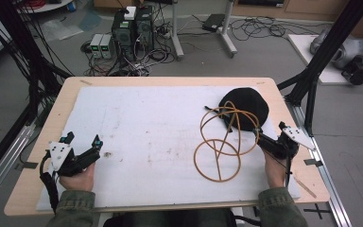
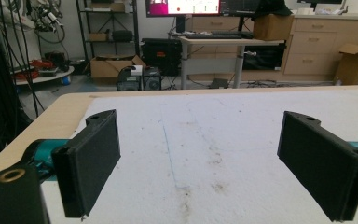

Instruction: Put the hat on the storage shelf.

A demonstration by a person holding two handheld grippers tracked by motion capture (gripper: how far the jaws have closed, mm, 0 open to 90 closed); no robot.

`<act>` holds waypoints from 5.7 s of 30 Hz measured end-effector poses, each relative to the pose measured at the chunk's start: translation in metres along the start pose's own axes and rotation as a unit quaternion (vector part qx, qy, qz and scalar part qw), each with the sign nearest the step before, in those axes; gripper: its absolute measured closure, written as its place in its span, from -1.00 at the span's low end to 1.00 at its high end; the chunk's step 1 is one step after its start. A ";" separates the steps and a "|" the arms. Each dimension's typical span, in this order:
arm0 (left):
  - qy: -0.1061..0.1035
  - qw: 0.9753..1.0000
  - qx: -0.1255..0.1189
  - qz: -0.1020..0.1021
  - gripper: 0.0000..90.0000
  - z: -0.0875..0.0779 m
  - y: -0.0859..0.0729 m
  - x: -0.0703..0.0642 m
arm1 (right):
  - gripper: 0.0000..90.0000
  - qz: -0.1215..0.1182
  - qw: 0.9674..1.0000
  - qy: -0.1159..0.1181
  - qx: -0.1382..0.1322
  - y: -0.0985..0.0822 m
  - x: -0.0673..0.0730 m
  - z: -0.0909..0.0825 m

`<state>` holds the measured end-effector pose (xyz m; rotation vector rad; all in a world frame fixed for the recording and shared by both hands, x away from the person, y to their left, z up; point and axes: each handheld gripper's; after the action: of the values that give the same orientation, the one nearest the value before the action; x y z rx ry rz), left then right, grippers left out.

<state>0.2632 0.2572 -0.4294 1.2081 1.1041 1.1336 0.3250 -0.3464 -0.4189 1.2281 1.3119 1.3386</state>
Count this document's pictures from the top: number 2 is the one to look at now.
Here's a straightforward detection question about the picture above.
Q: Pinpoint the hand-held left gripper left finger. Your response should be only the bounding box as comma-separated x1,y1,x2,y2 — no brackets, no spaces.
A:
50,108,121,219

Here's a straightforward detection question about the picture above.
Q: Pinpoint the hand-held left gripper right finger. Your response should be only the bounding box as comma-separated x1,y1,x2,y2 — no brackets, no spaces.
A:
276,110,358,223

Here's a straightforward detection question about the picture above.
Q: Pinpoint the round white wheeled platform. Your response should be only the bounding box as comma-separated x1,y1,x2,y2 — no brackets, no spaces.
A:
12,63,76,87

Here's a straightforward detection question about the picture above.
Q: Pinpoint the white table mat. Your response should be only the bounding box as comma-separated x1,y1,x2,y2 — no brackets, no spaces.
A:
40,88,358,224

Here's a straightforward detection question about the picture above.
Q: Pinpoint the open cardboard box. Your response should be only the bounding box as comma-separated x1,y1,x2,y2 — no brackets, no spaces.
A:
89,54,147,79

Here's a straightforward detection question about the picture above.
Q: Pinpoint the small black computer case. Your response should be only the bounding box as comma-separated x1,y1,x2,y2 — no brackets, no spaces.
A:
141,66,162,91

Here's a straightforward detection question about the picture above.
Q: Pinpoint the wooden drawer cabinet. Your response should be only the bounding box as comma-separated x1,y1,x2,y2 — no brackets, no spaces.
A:
187,13,358,82

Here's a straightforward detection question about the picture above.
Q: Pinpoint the black under-desk computer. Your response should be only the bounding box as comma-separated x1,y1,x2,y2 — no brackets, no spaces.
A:
242,42,287,71

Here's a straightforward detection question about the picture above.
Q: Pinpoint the black equipment case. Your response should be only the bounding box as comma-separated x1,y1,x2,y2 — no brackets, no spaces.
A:
141,37,183,77

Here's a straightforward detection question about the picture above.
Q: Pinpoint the black power adapter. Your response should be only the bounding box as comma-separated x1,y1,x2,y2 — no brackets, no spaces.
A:
209,77,230,90

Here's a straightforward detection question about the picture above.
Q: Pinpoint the black metal shelf rack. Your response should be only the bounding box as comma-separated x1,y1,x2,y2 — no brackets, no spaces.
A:
75,0,141,62

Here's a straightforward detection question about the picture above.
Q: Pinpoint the closed cardboard box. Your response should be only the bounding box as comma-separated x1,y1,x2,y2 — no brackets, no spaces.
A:
253,13,295,42

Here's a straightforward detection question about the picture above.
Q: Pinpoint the white standing desk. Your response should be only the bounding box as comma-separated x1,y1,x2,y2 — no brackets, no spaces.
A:
177,35,285,91

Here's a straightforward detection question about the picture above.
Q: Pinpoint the black hat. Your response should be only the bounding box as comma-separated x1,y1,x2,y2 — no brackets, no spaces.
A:
251,0,293,21

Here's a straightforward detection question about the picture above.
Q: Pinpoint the black keyboard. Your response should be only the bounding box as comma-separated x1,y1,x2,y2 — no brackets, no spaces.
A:
184,32,243,40

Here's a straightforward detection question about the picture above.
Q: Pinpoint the dark computer monitor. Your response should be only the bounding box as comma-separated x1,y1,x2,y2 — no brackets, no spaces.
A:
220,0,262,18

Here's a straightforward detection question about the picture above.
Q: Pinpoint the bundle of black cables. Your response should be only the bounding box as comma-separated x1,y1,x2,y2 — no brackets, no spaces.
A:
0,0,46,169

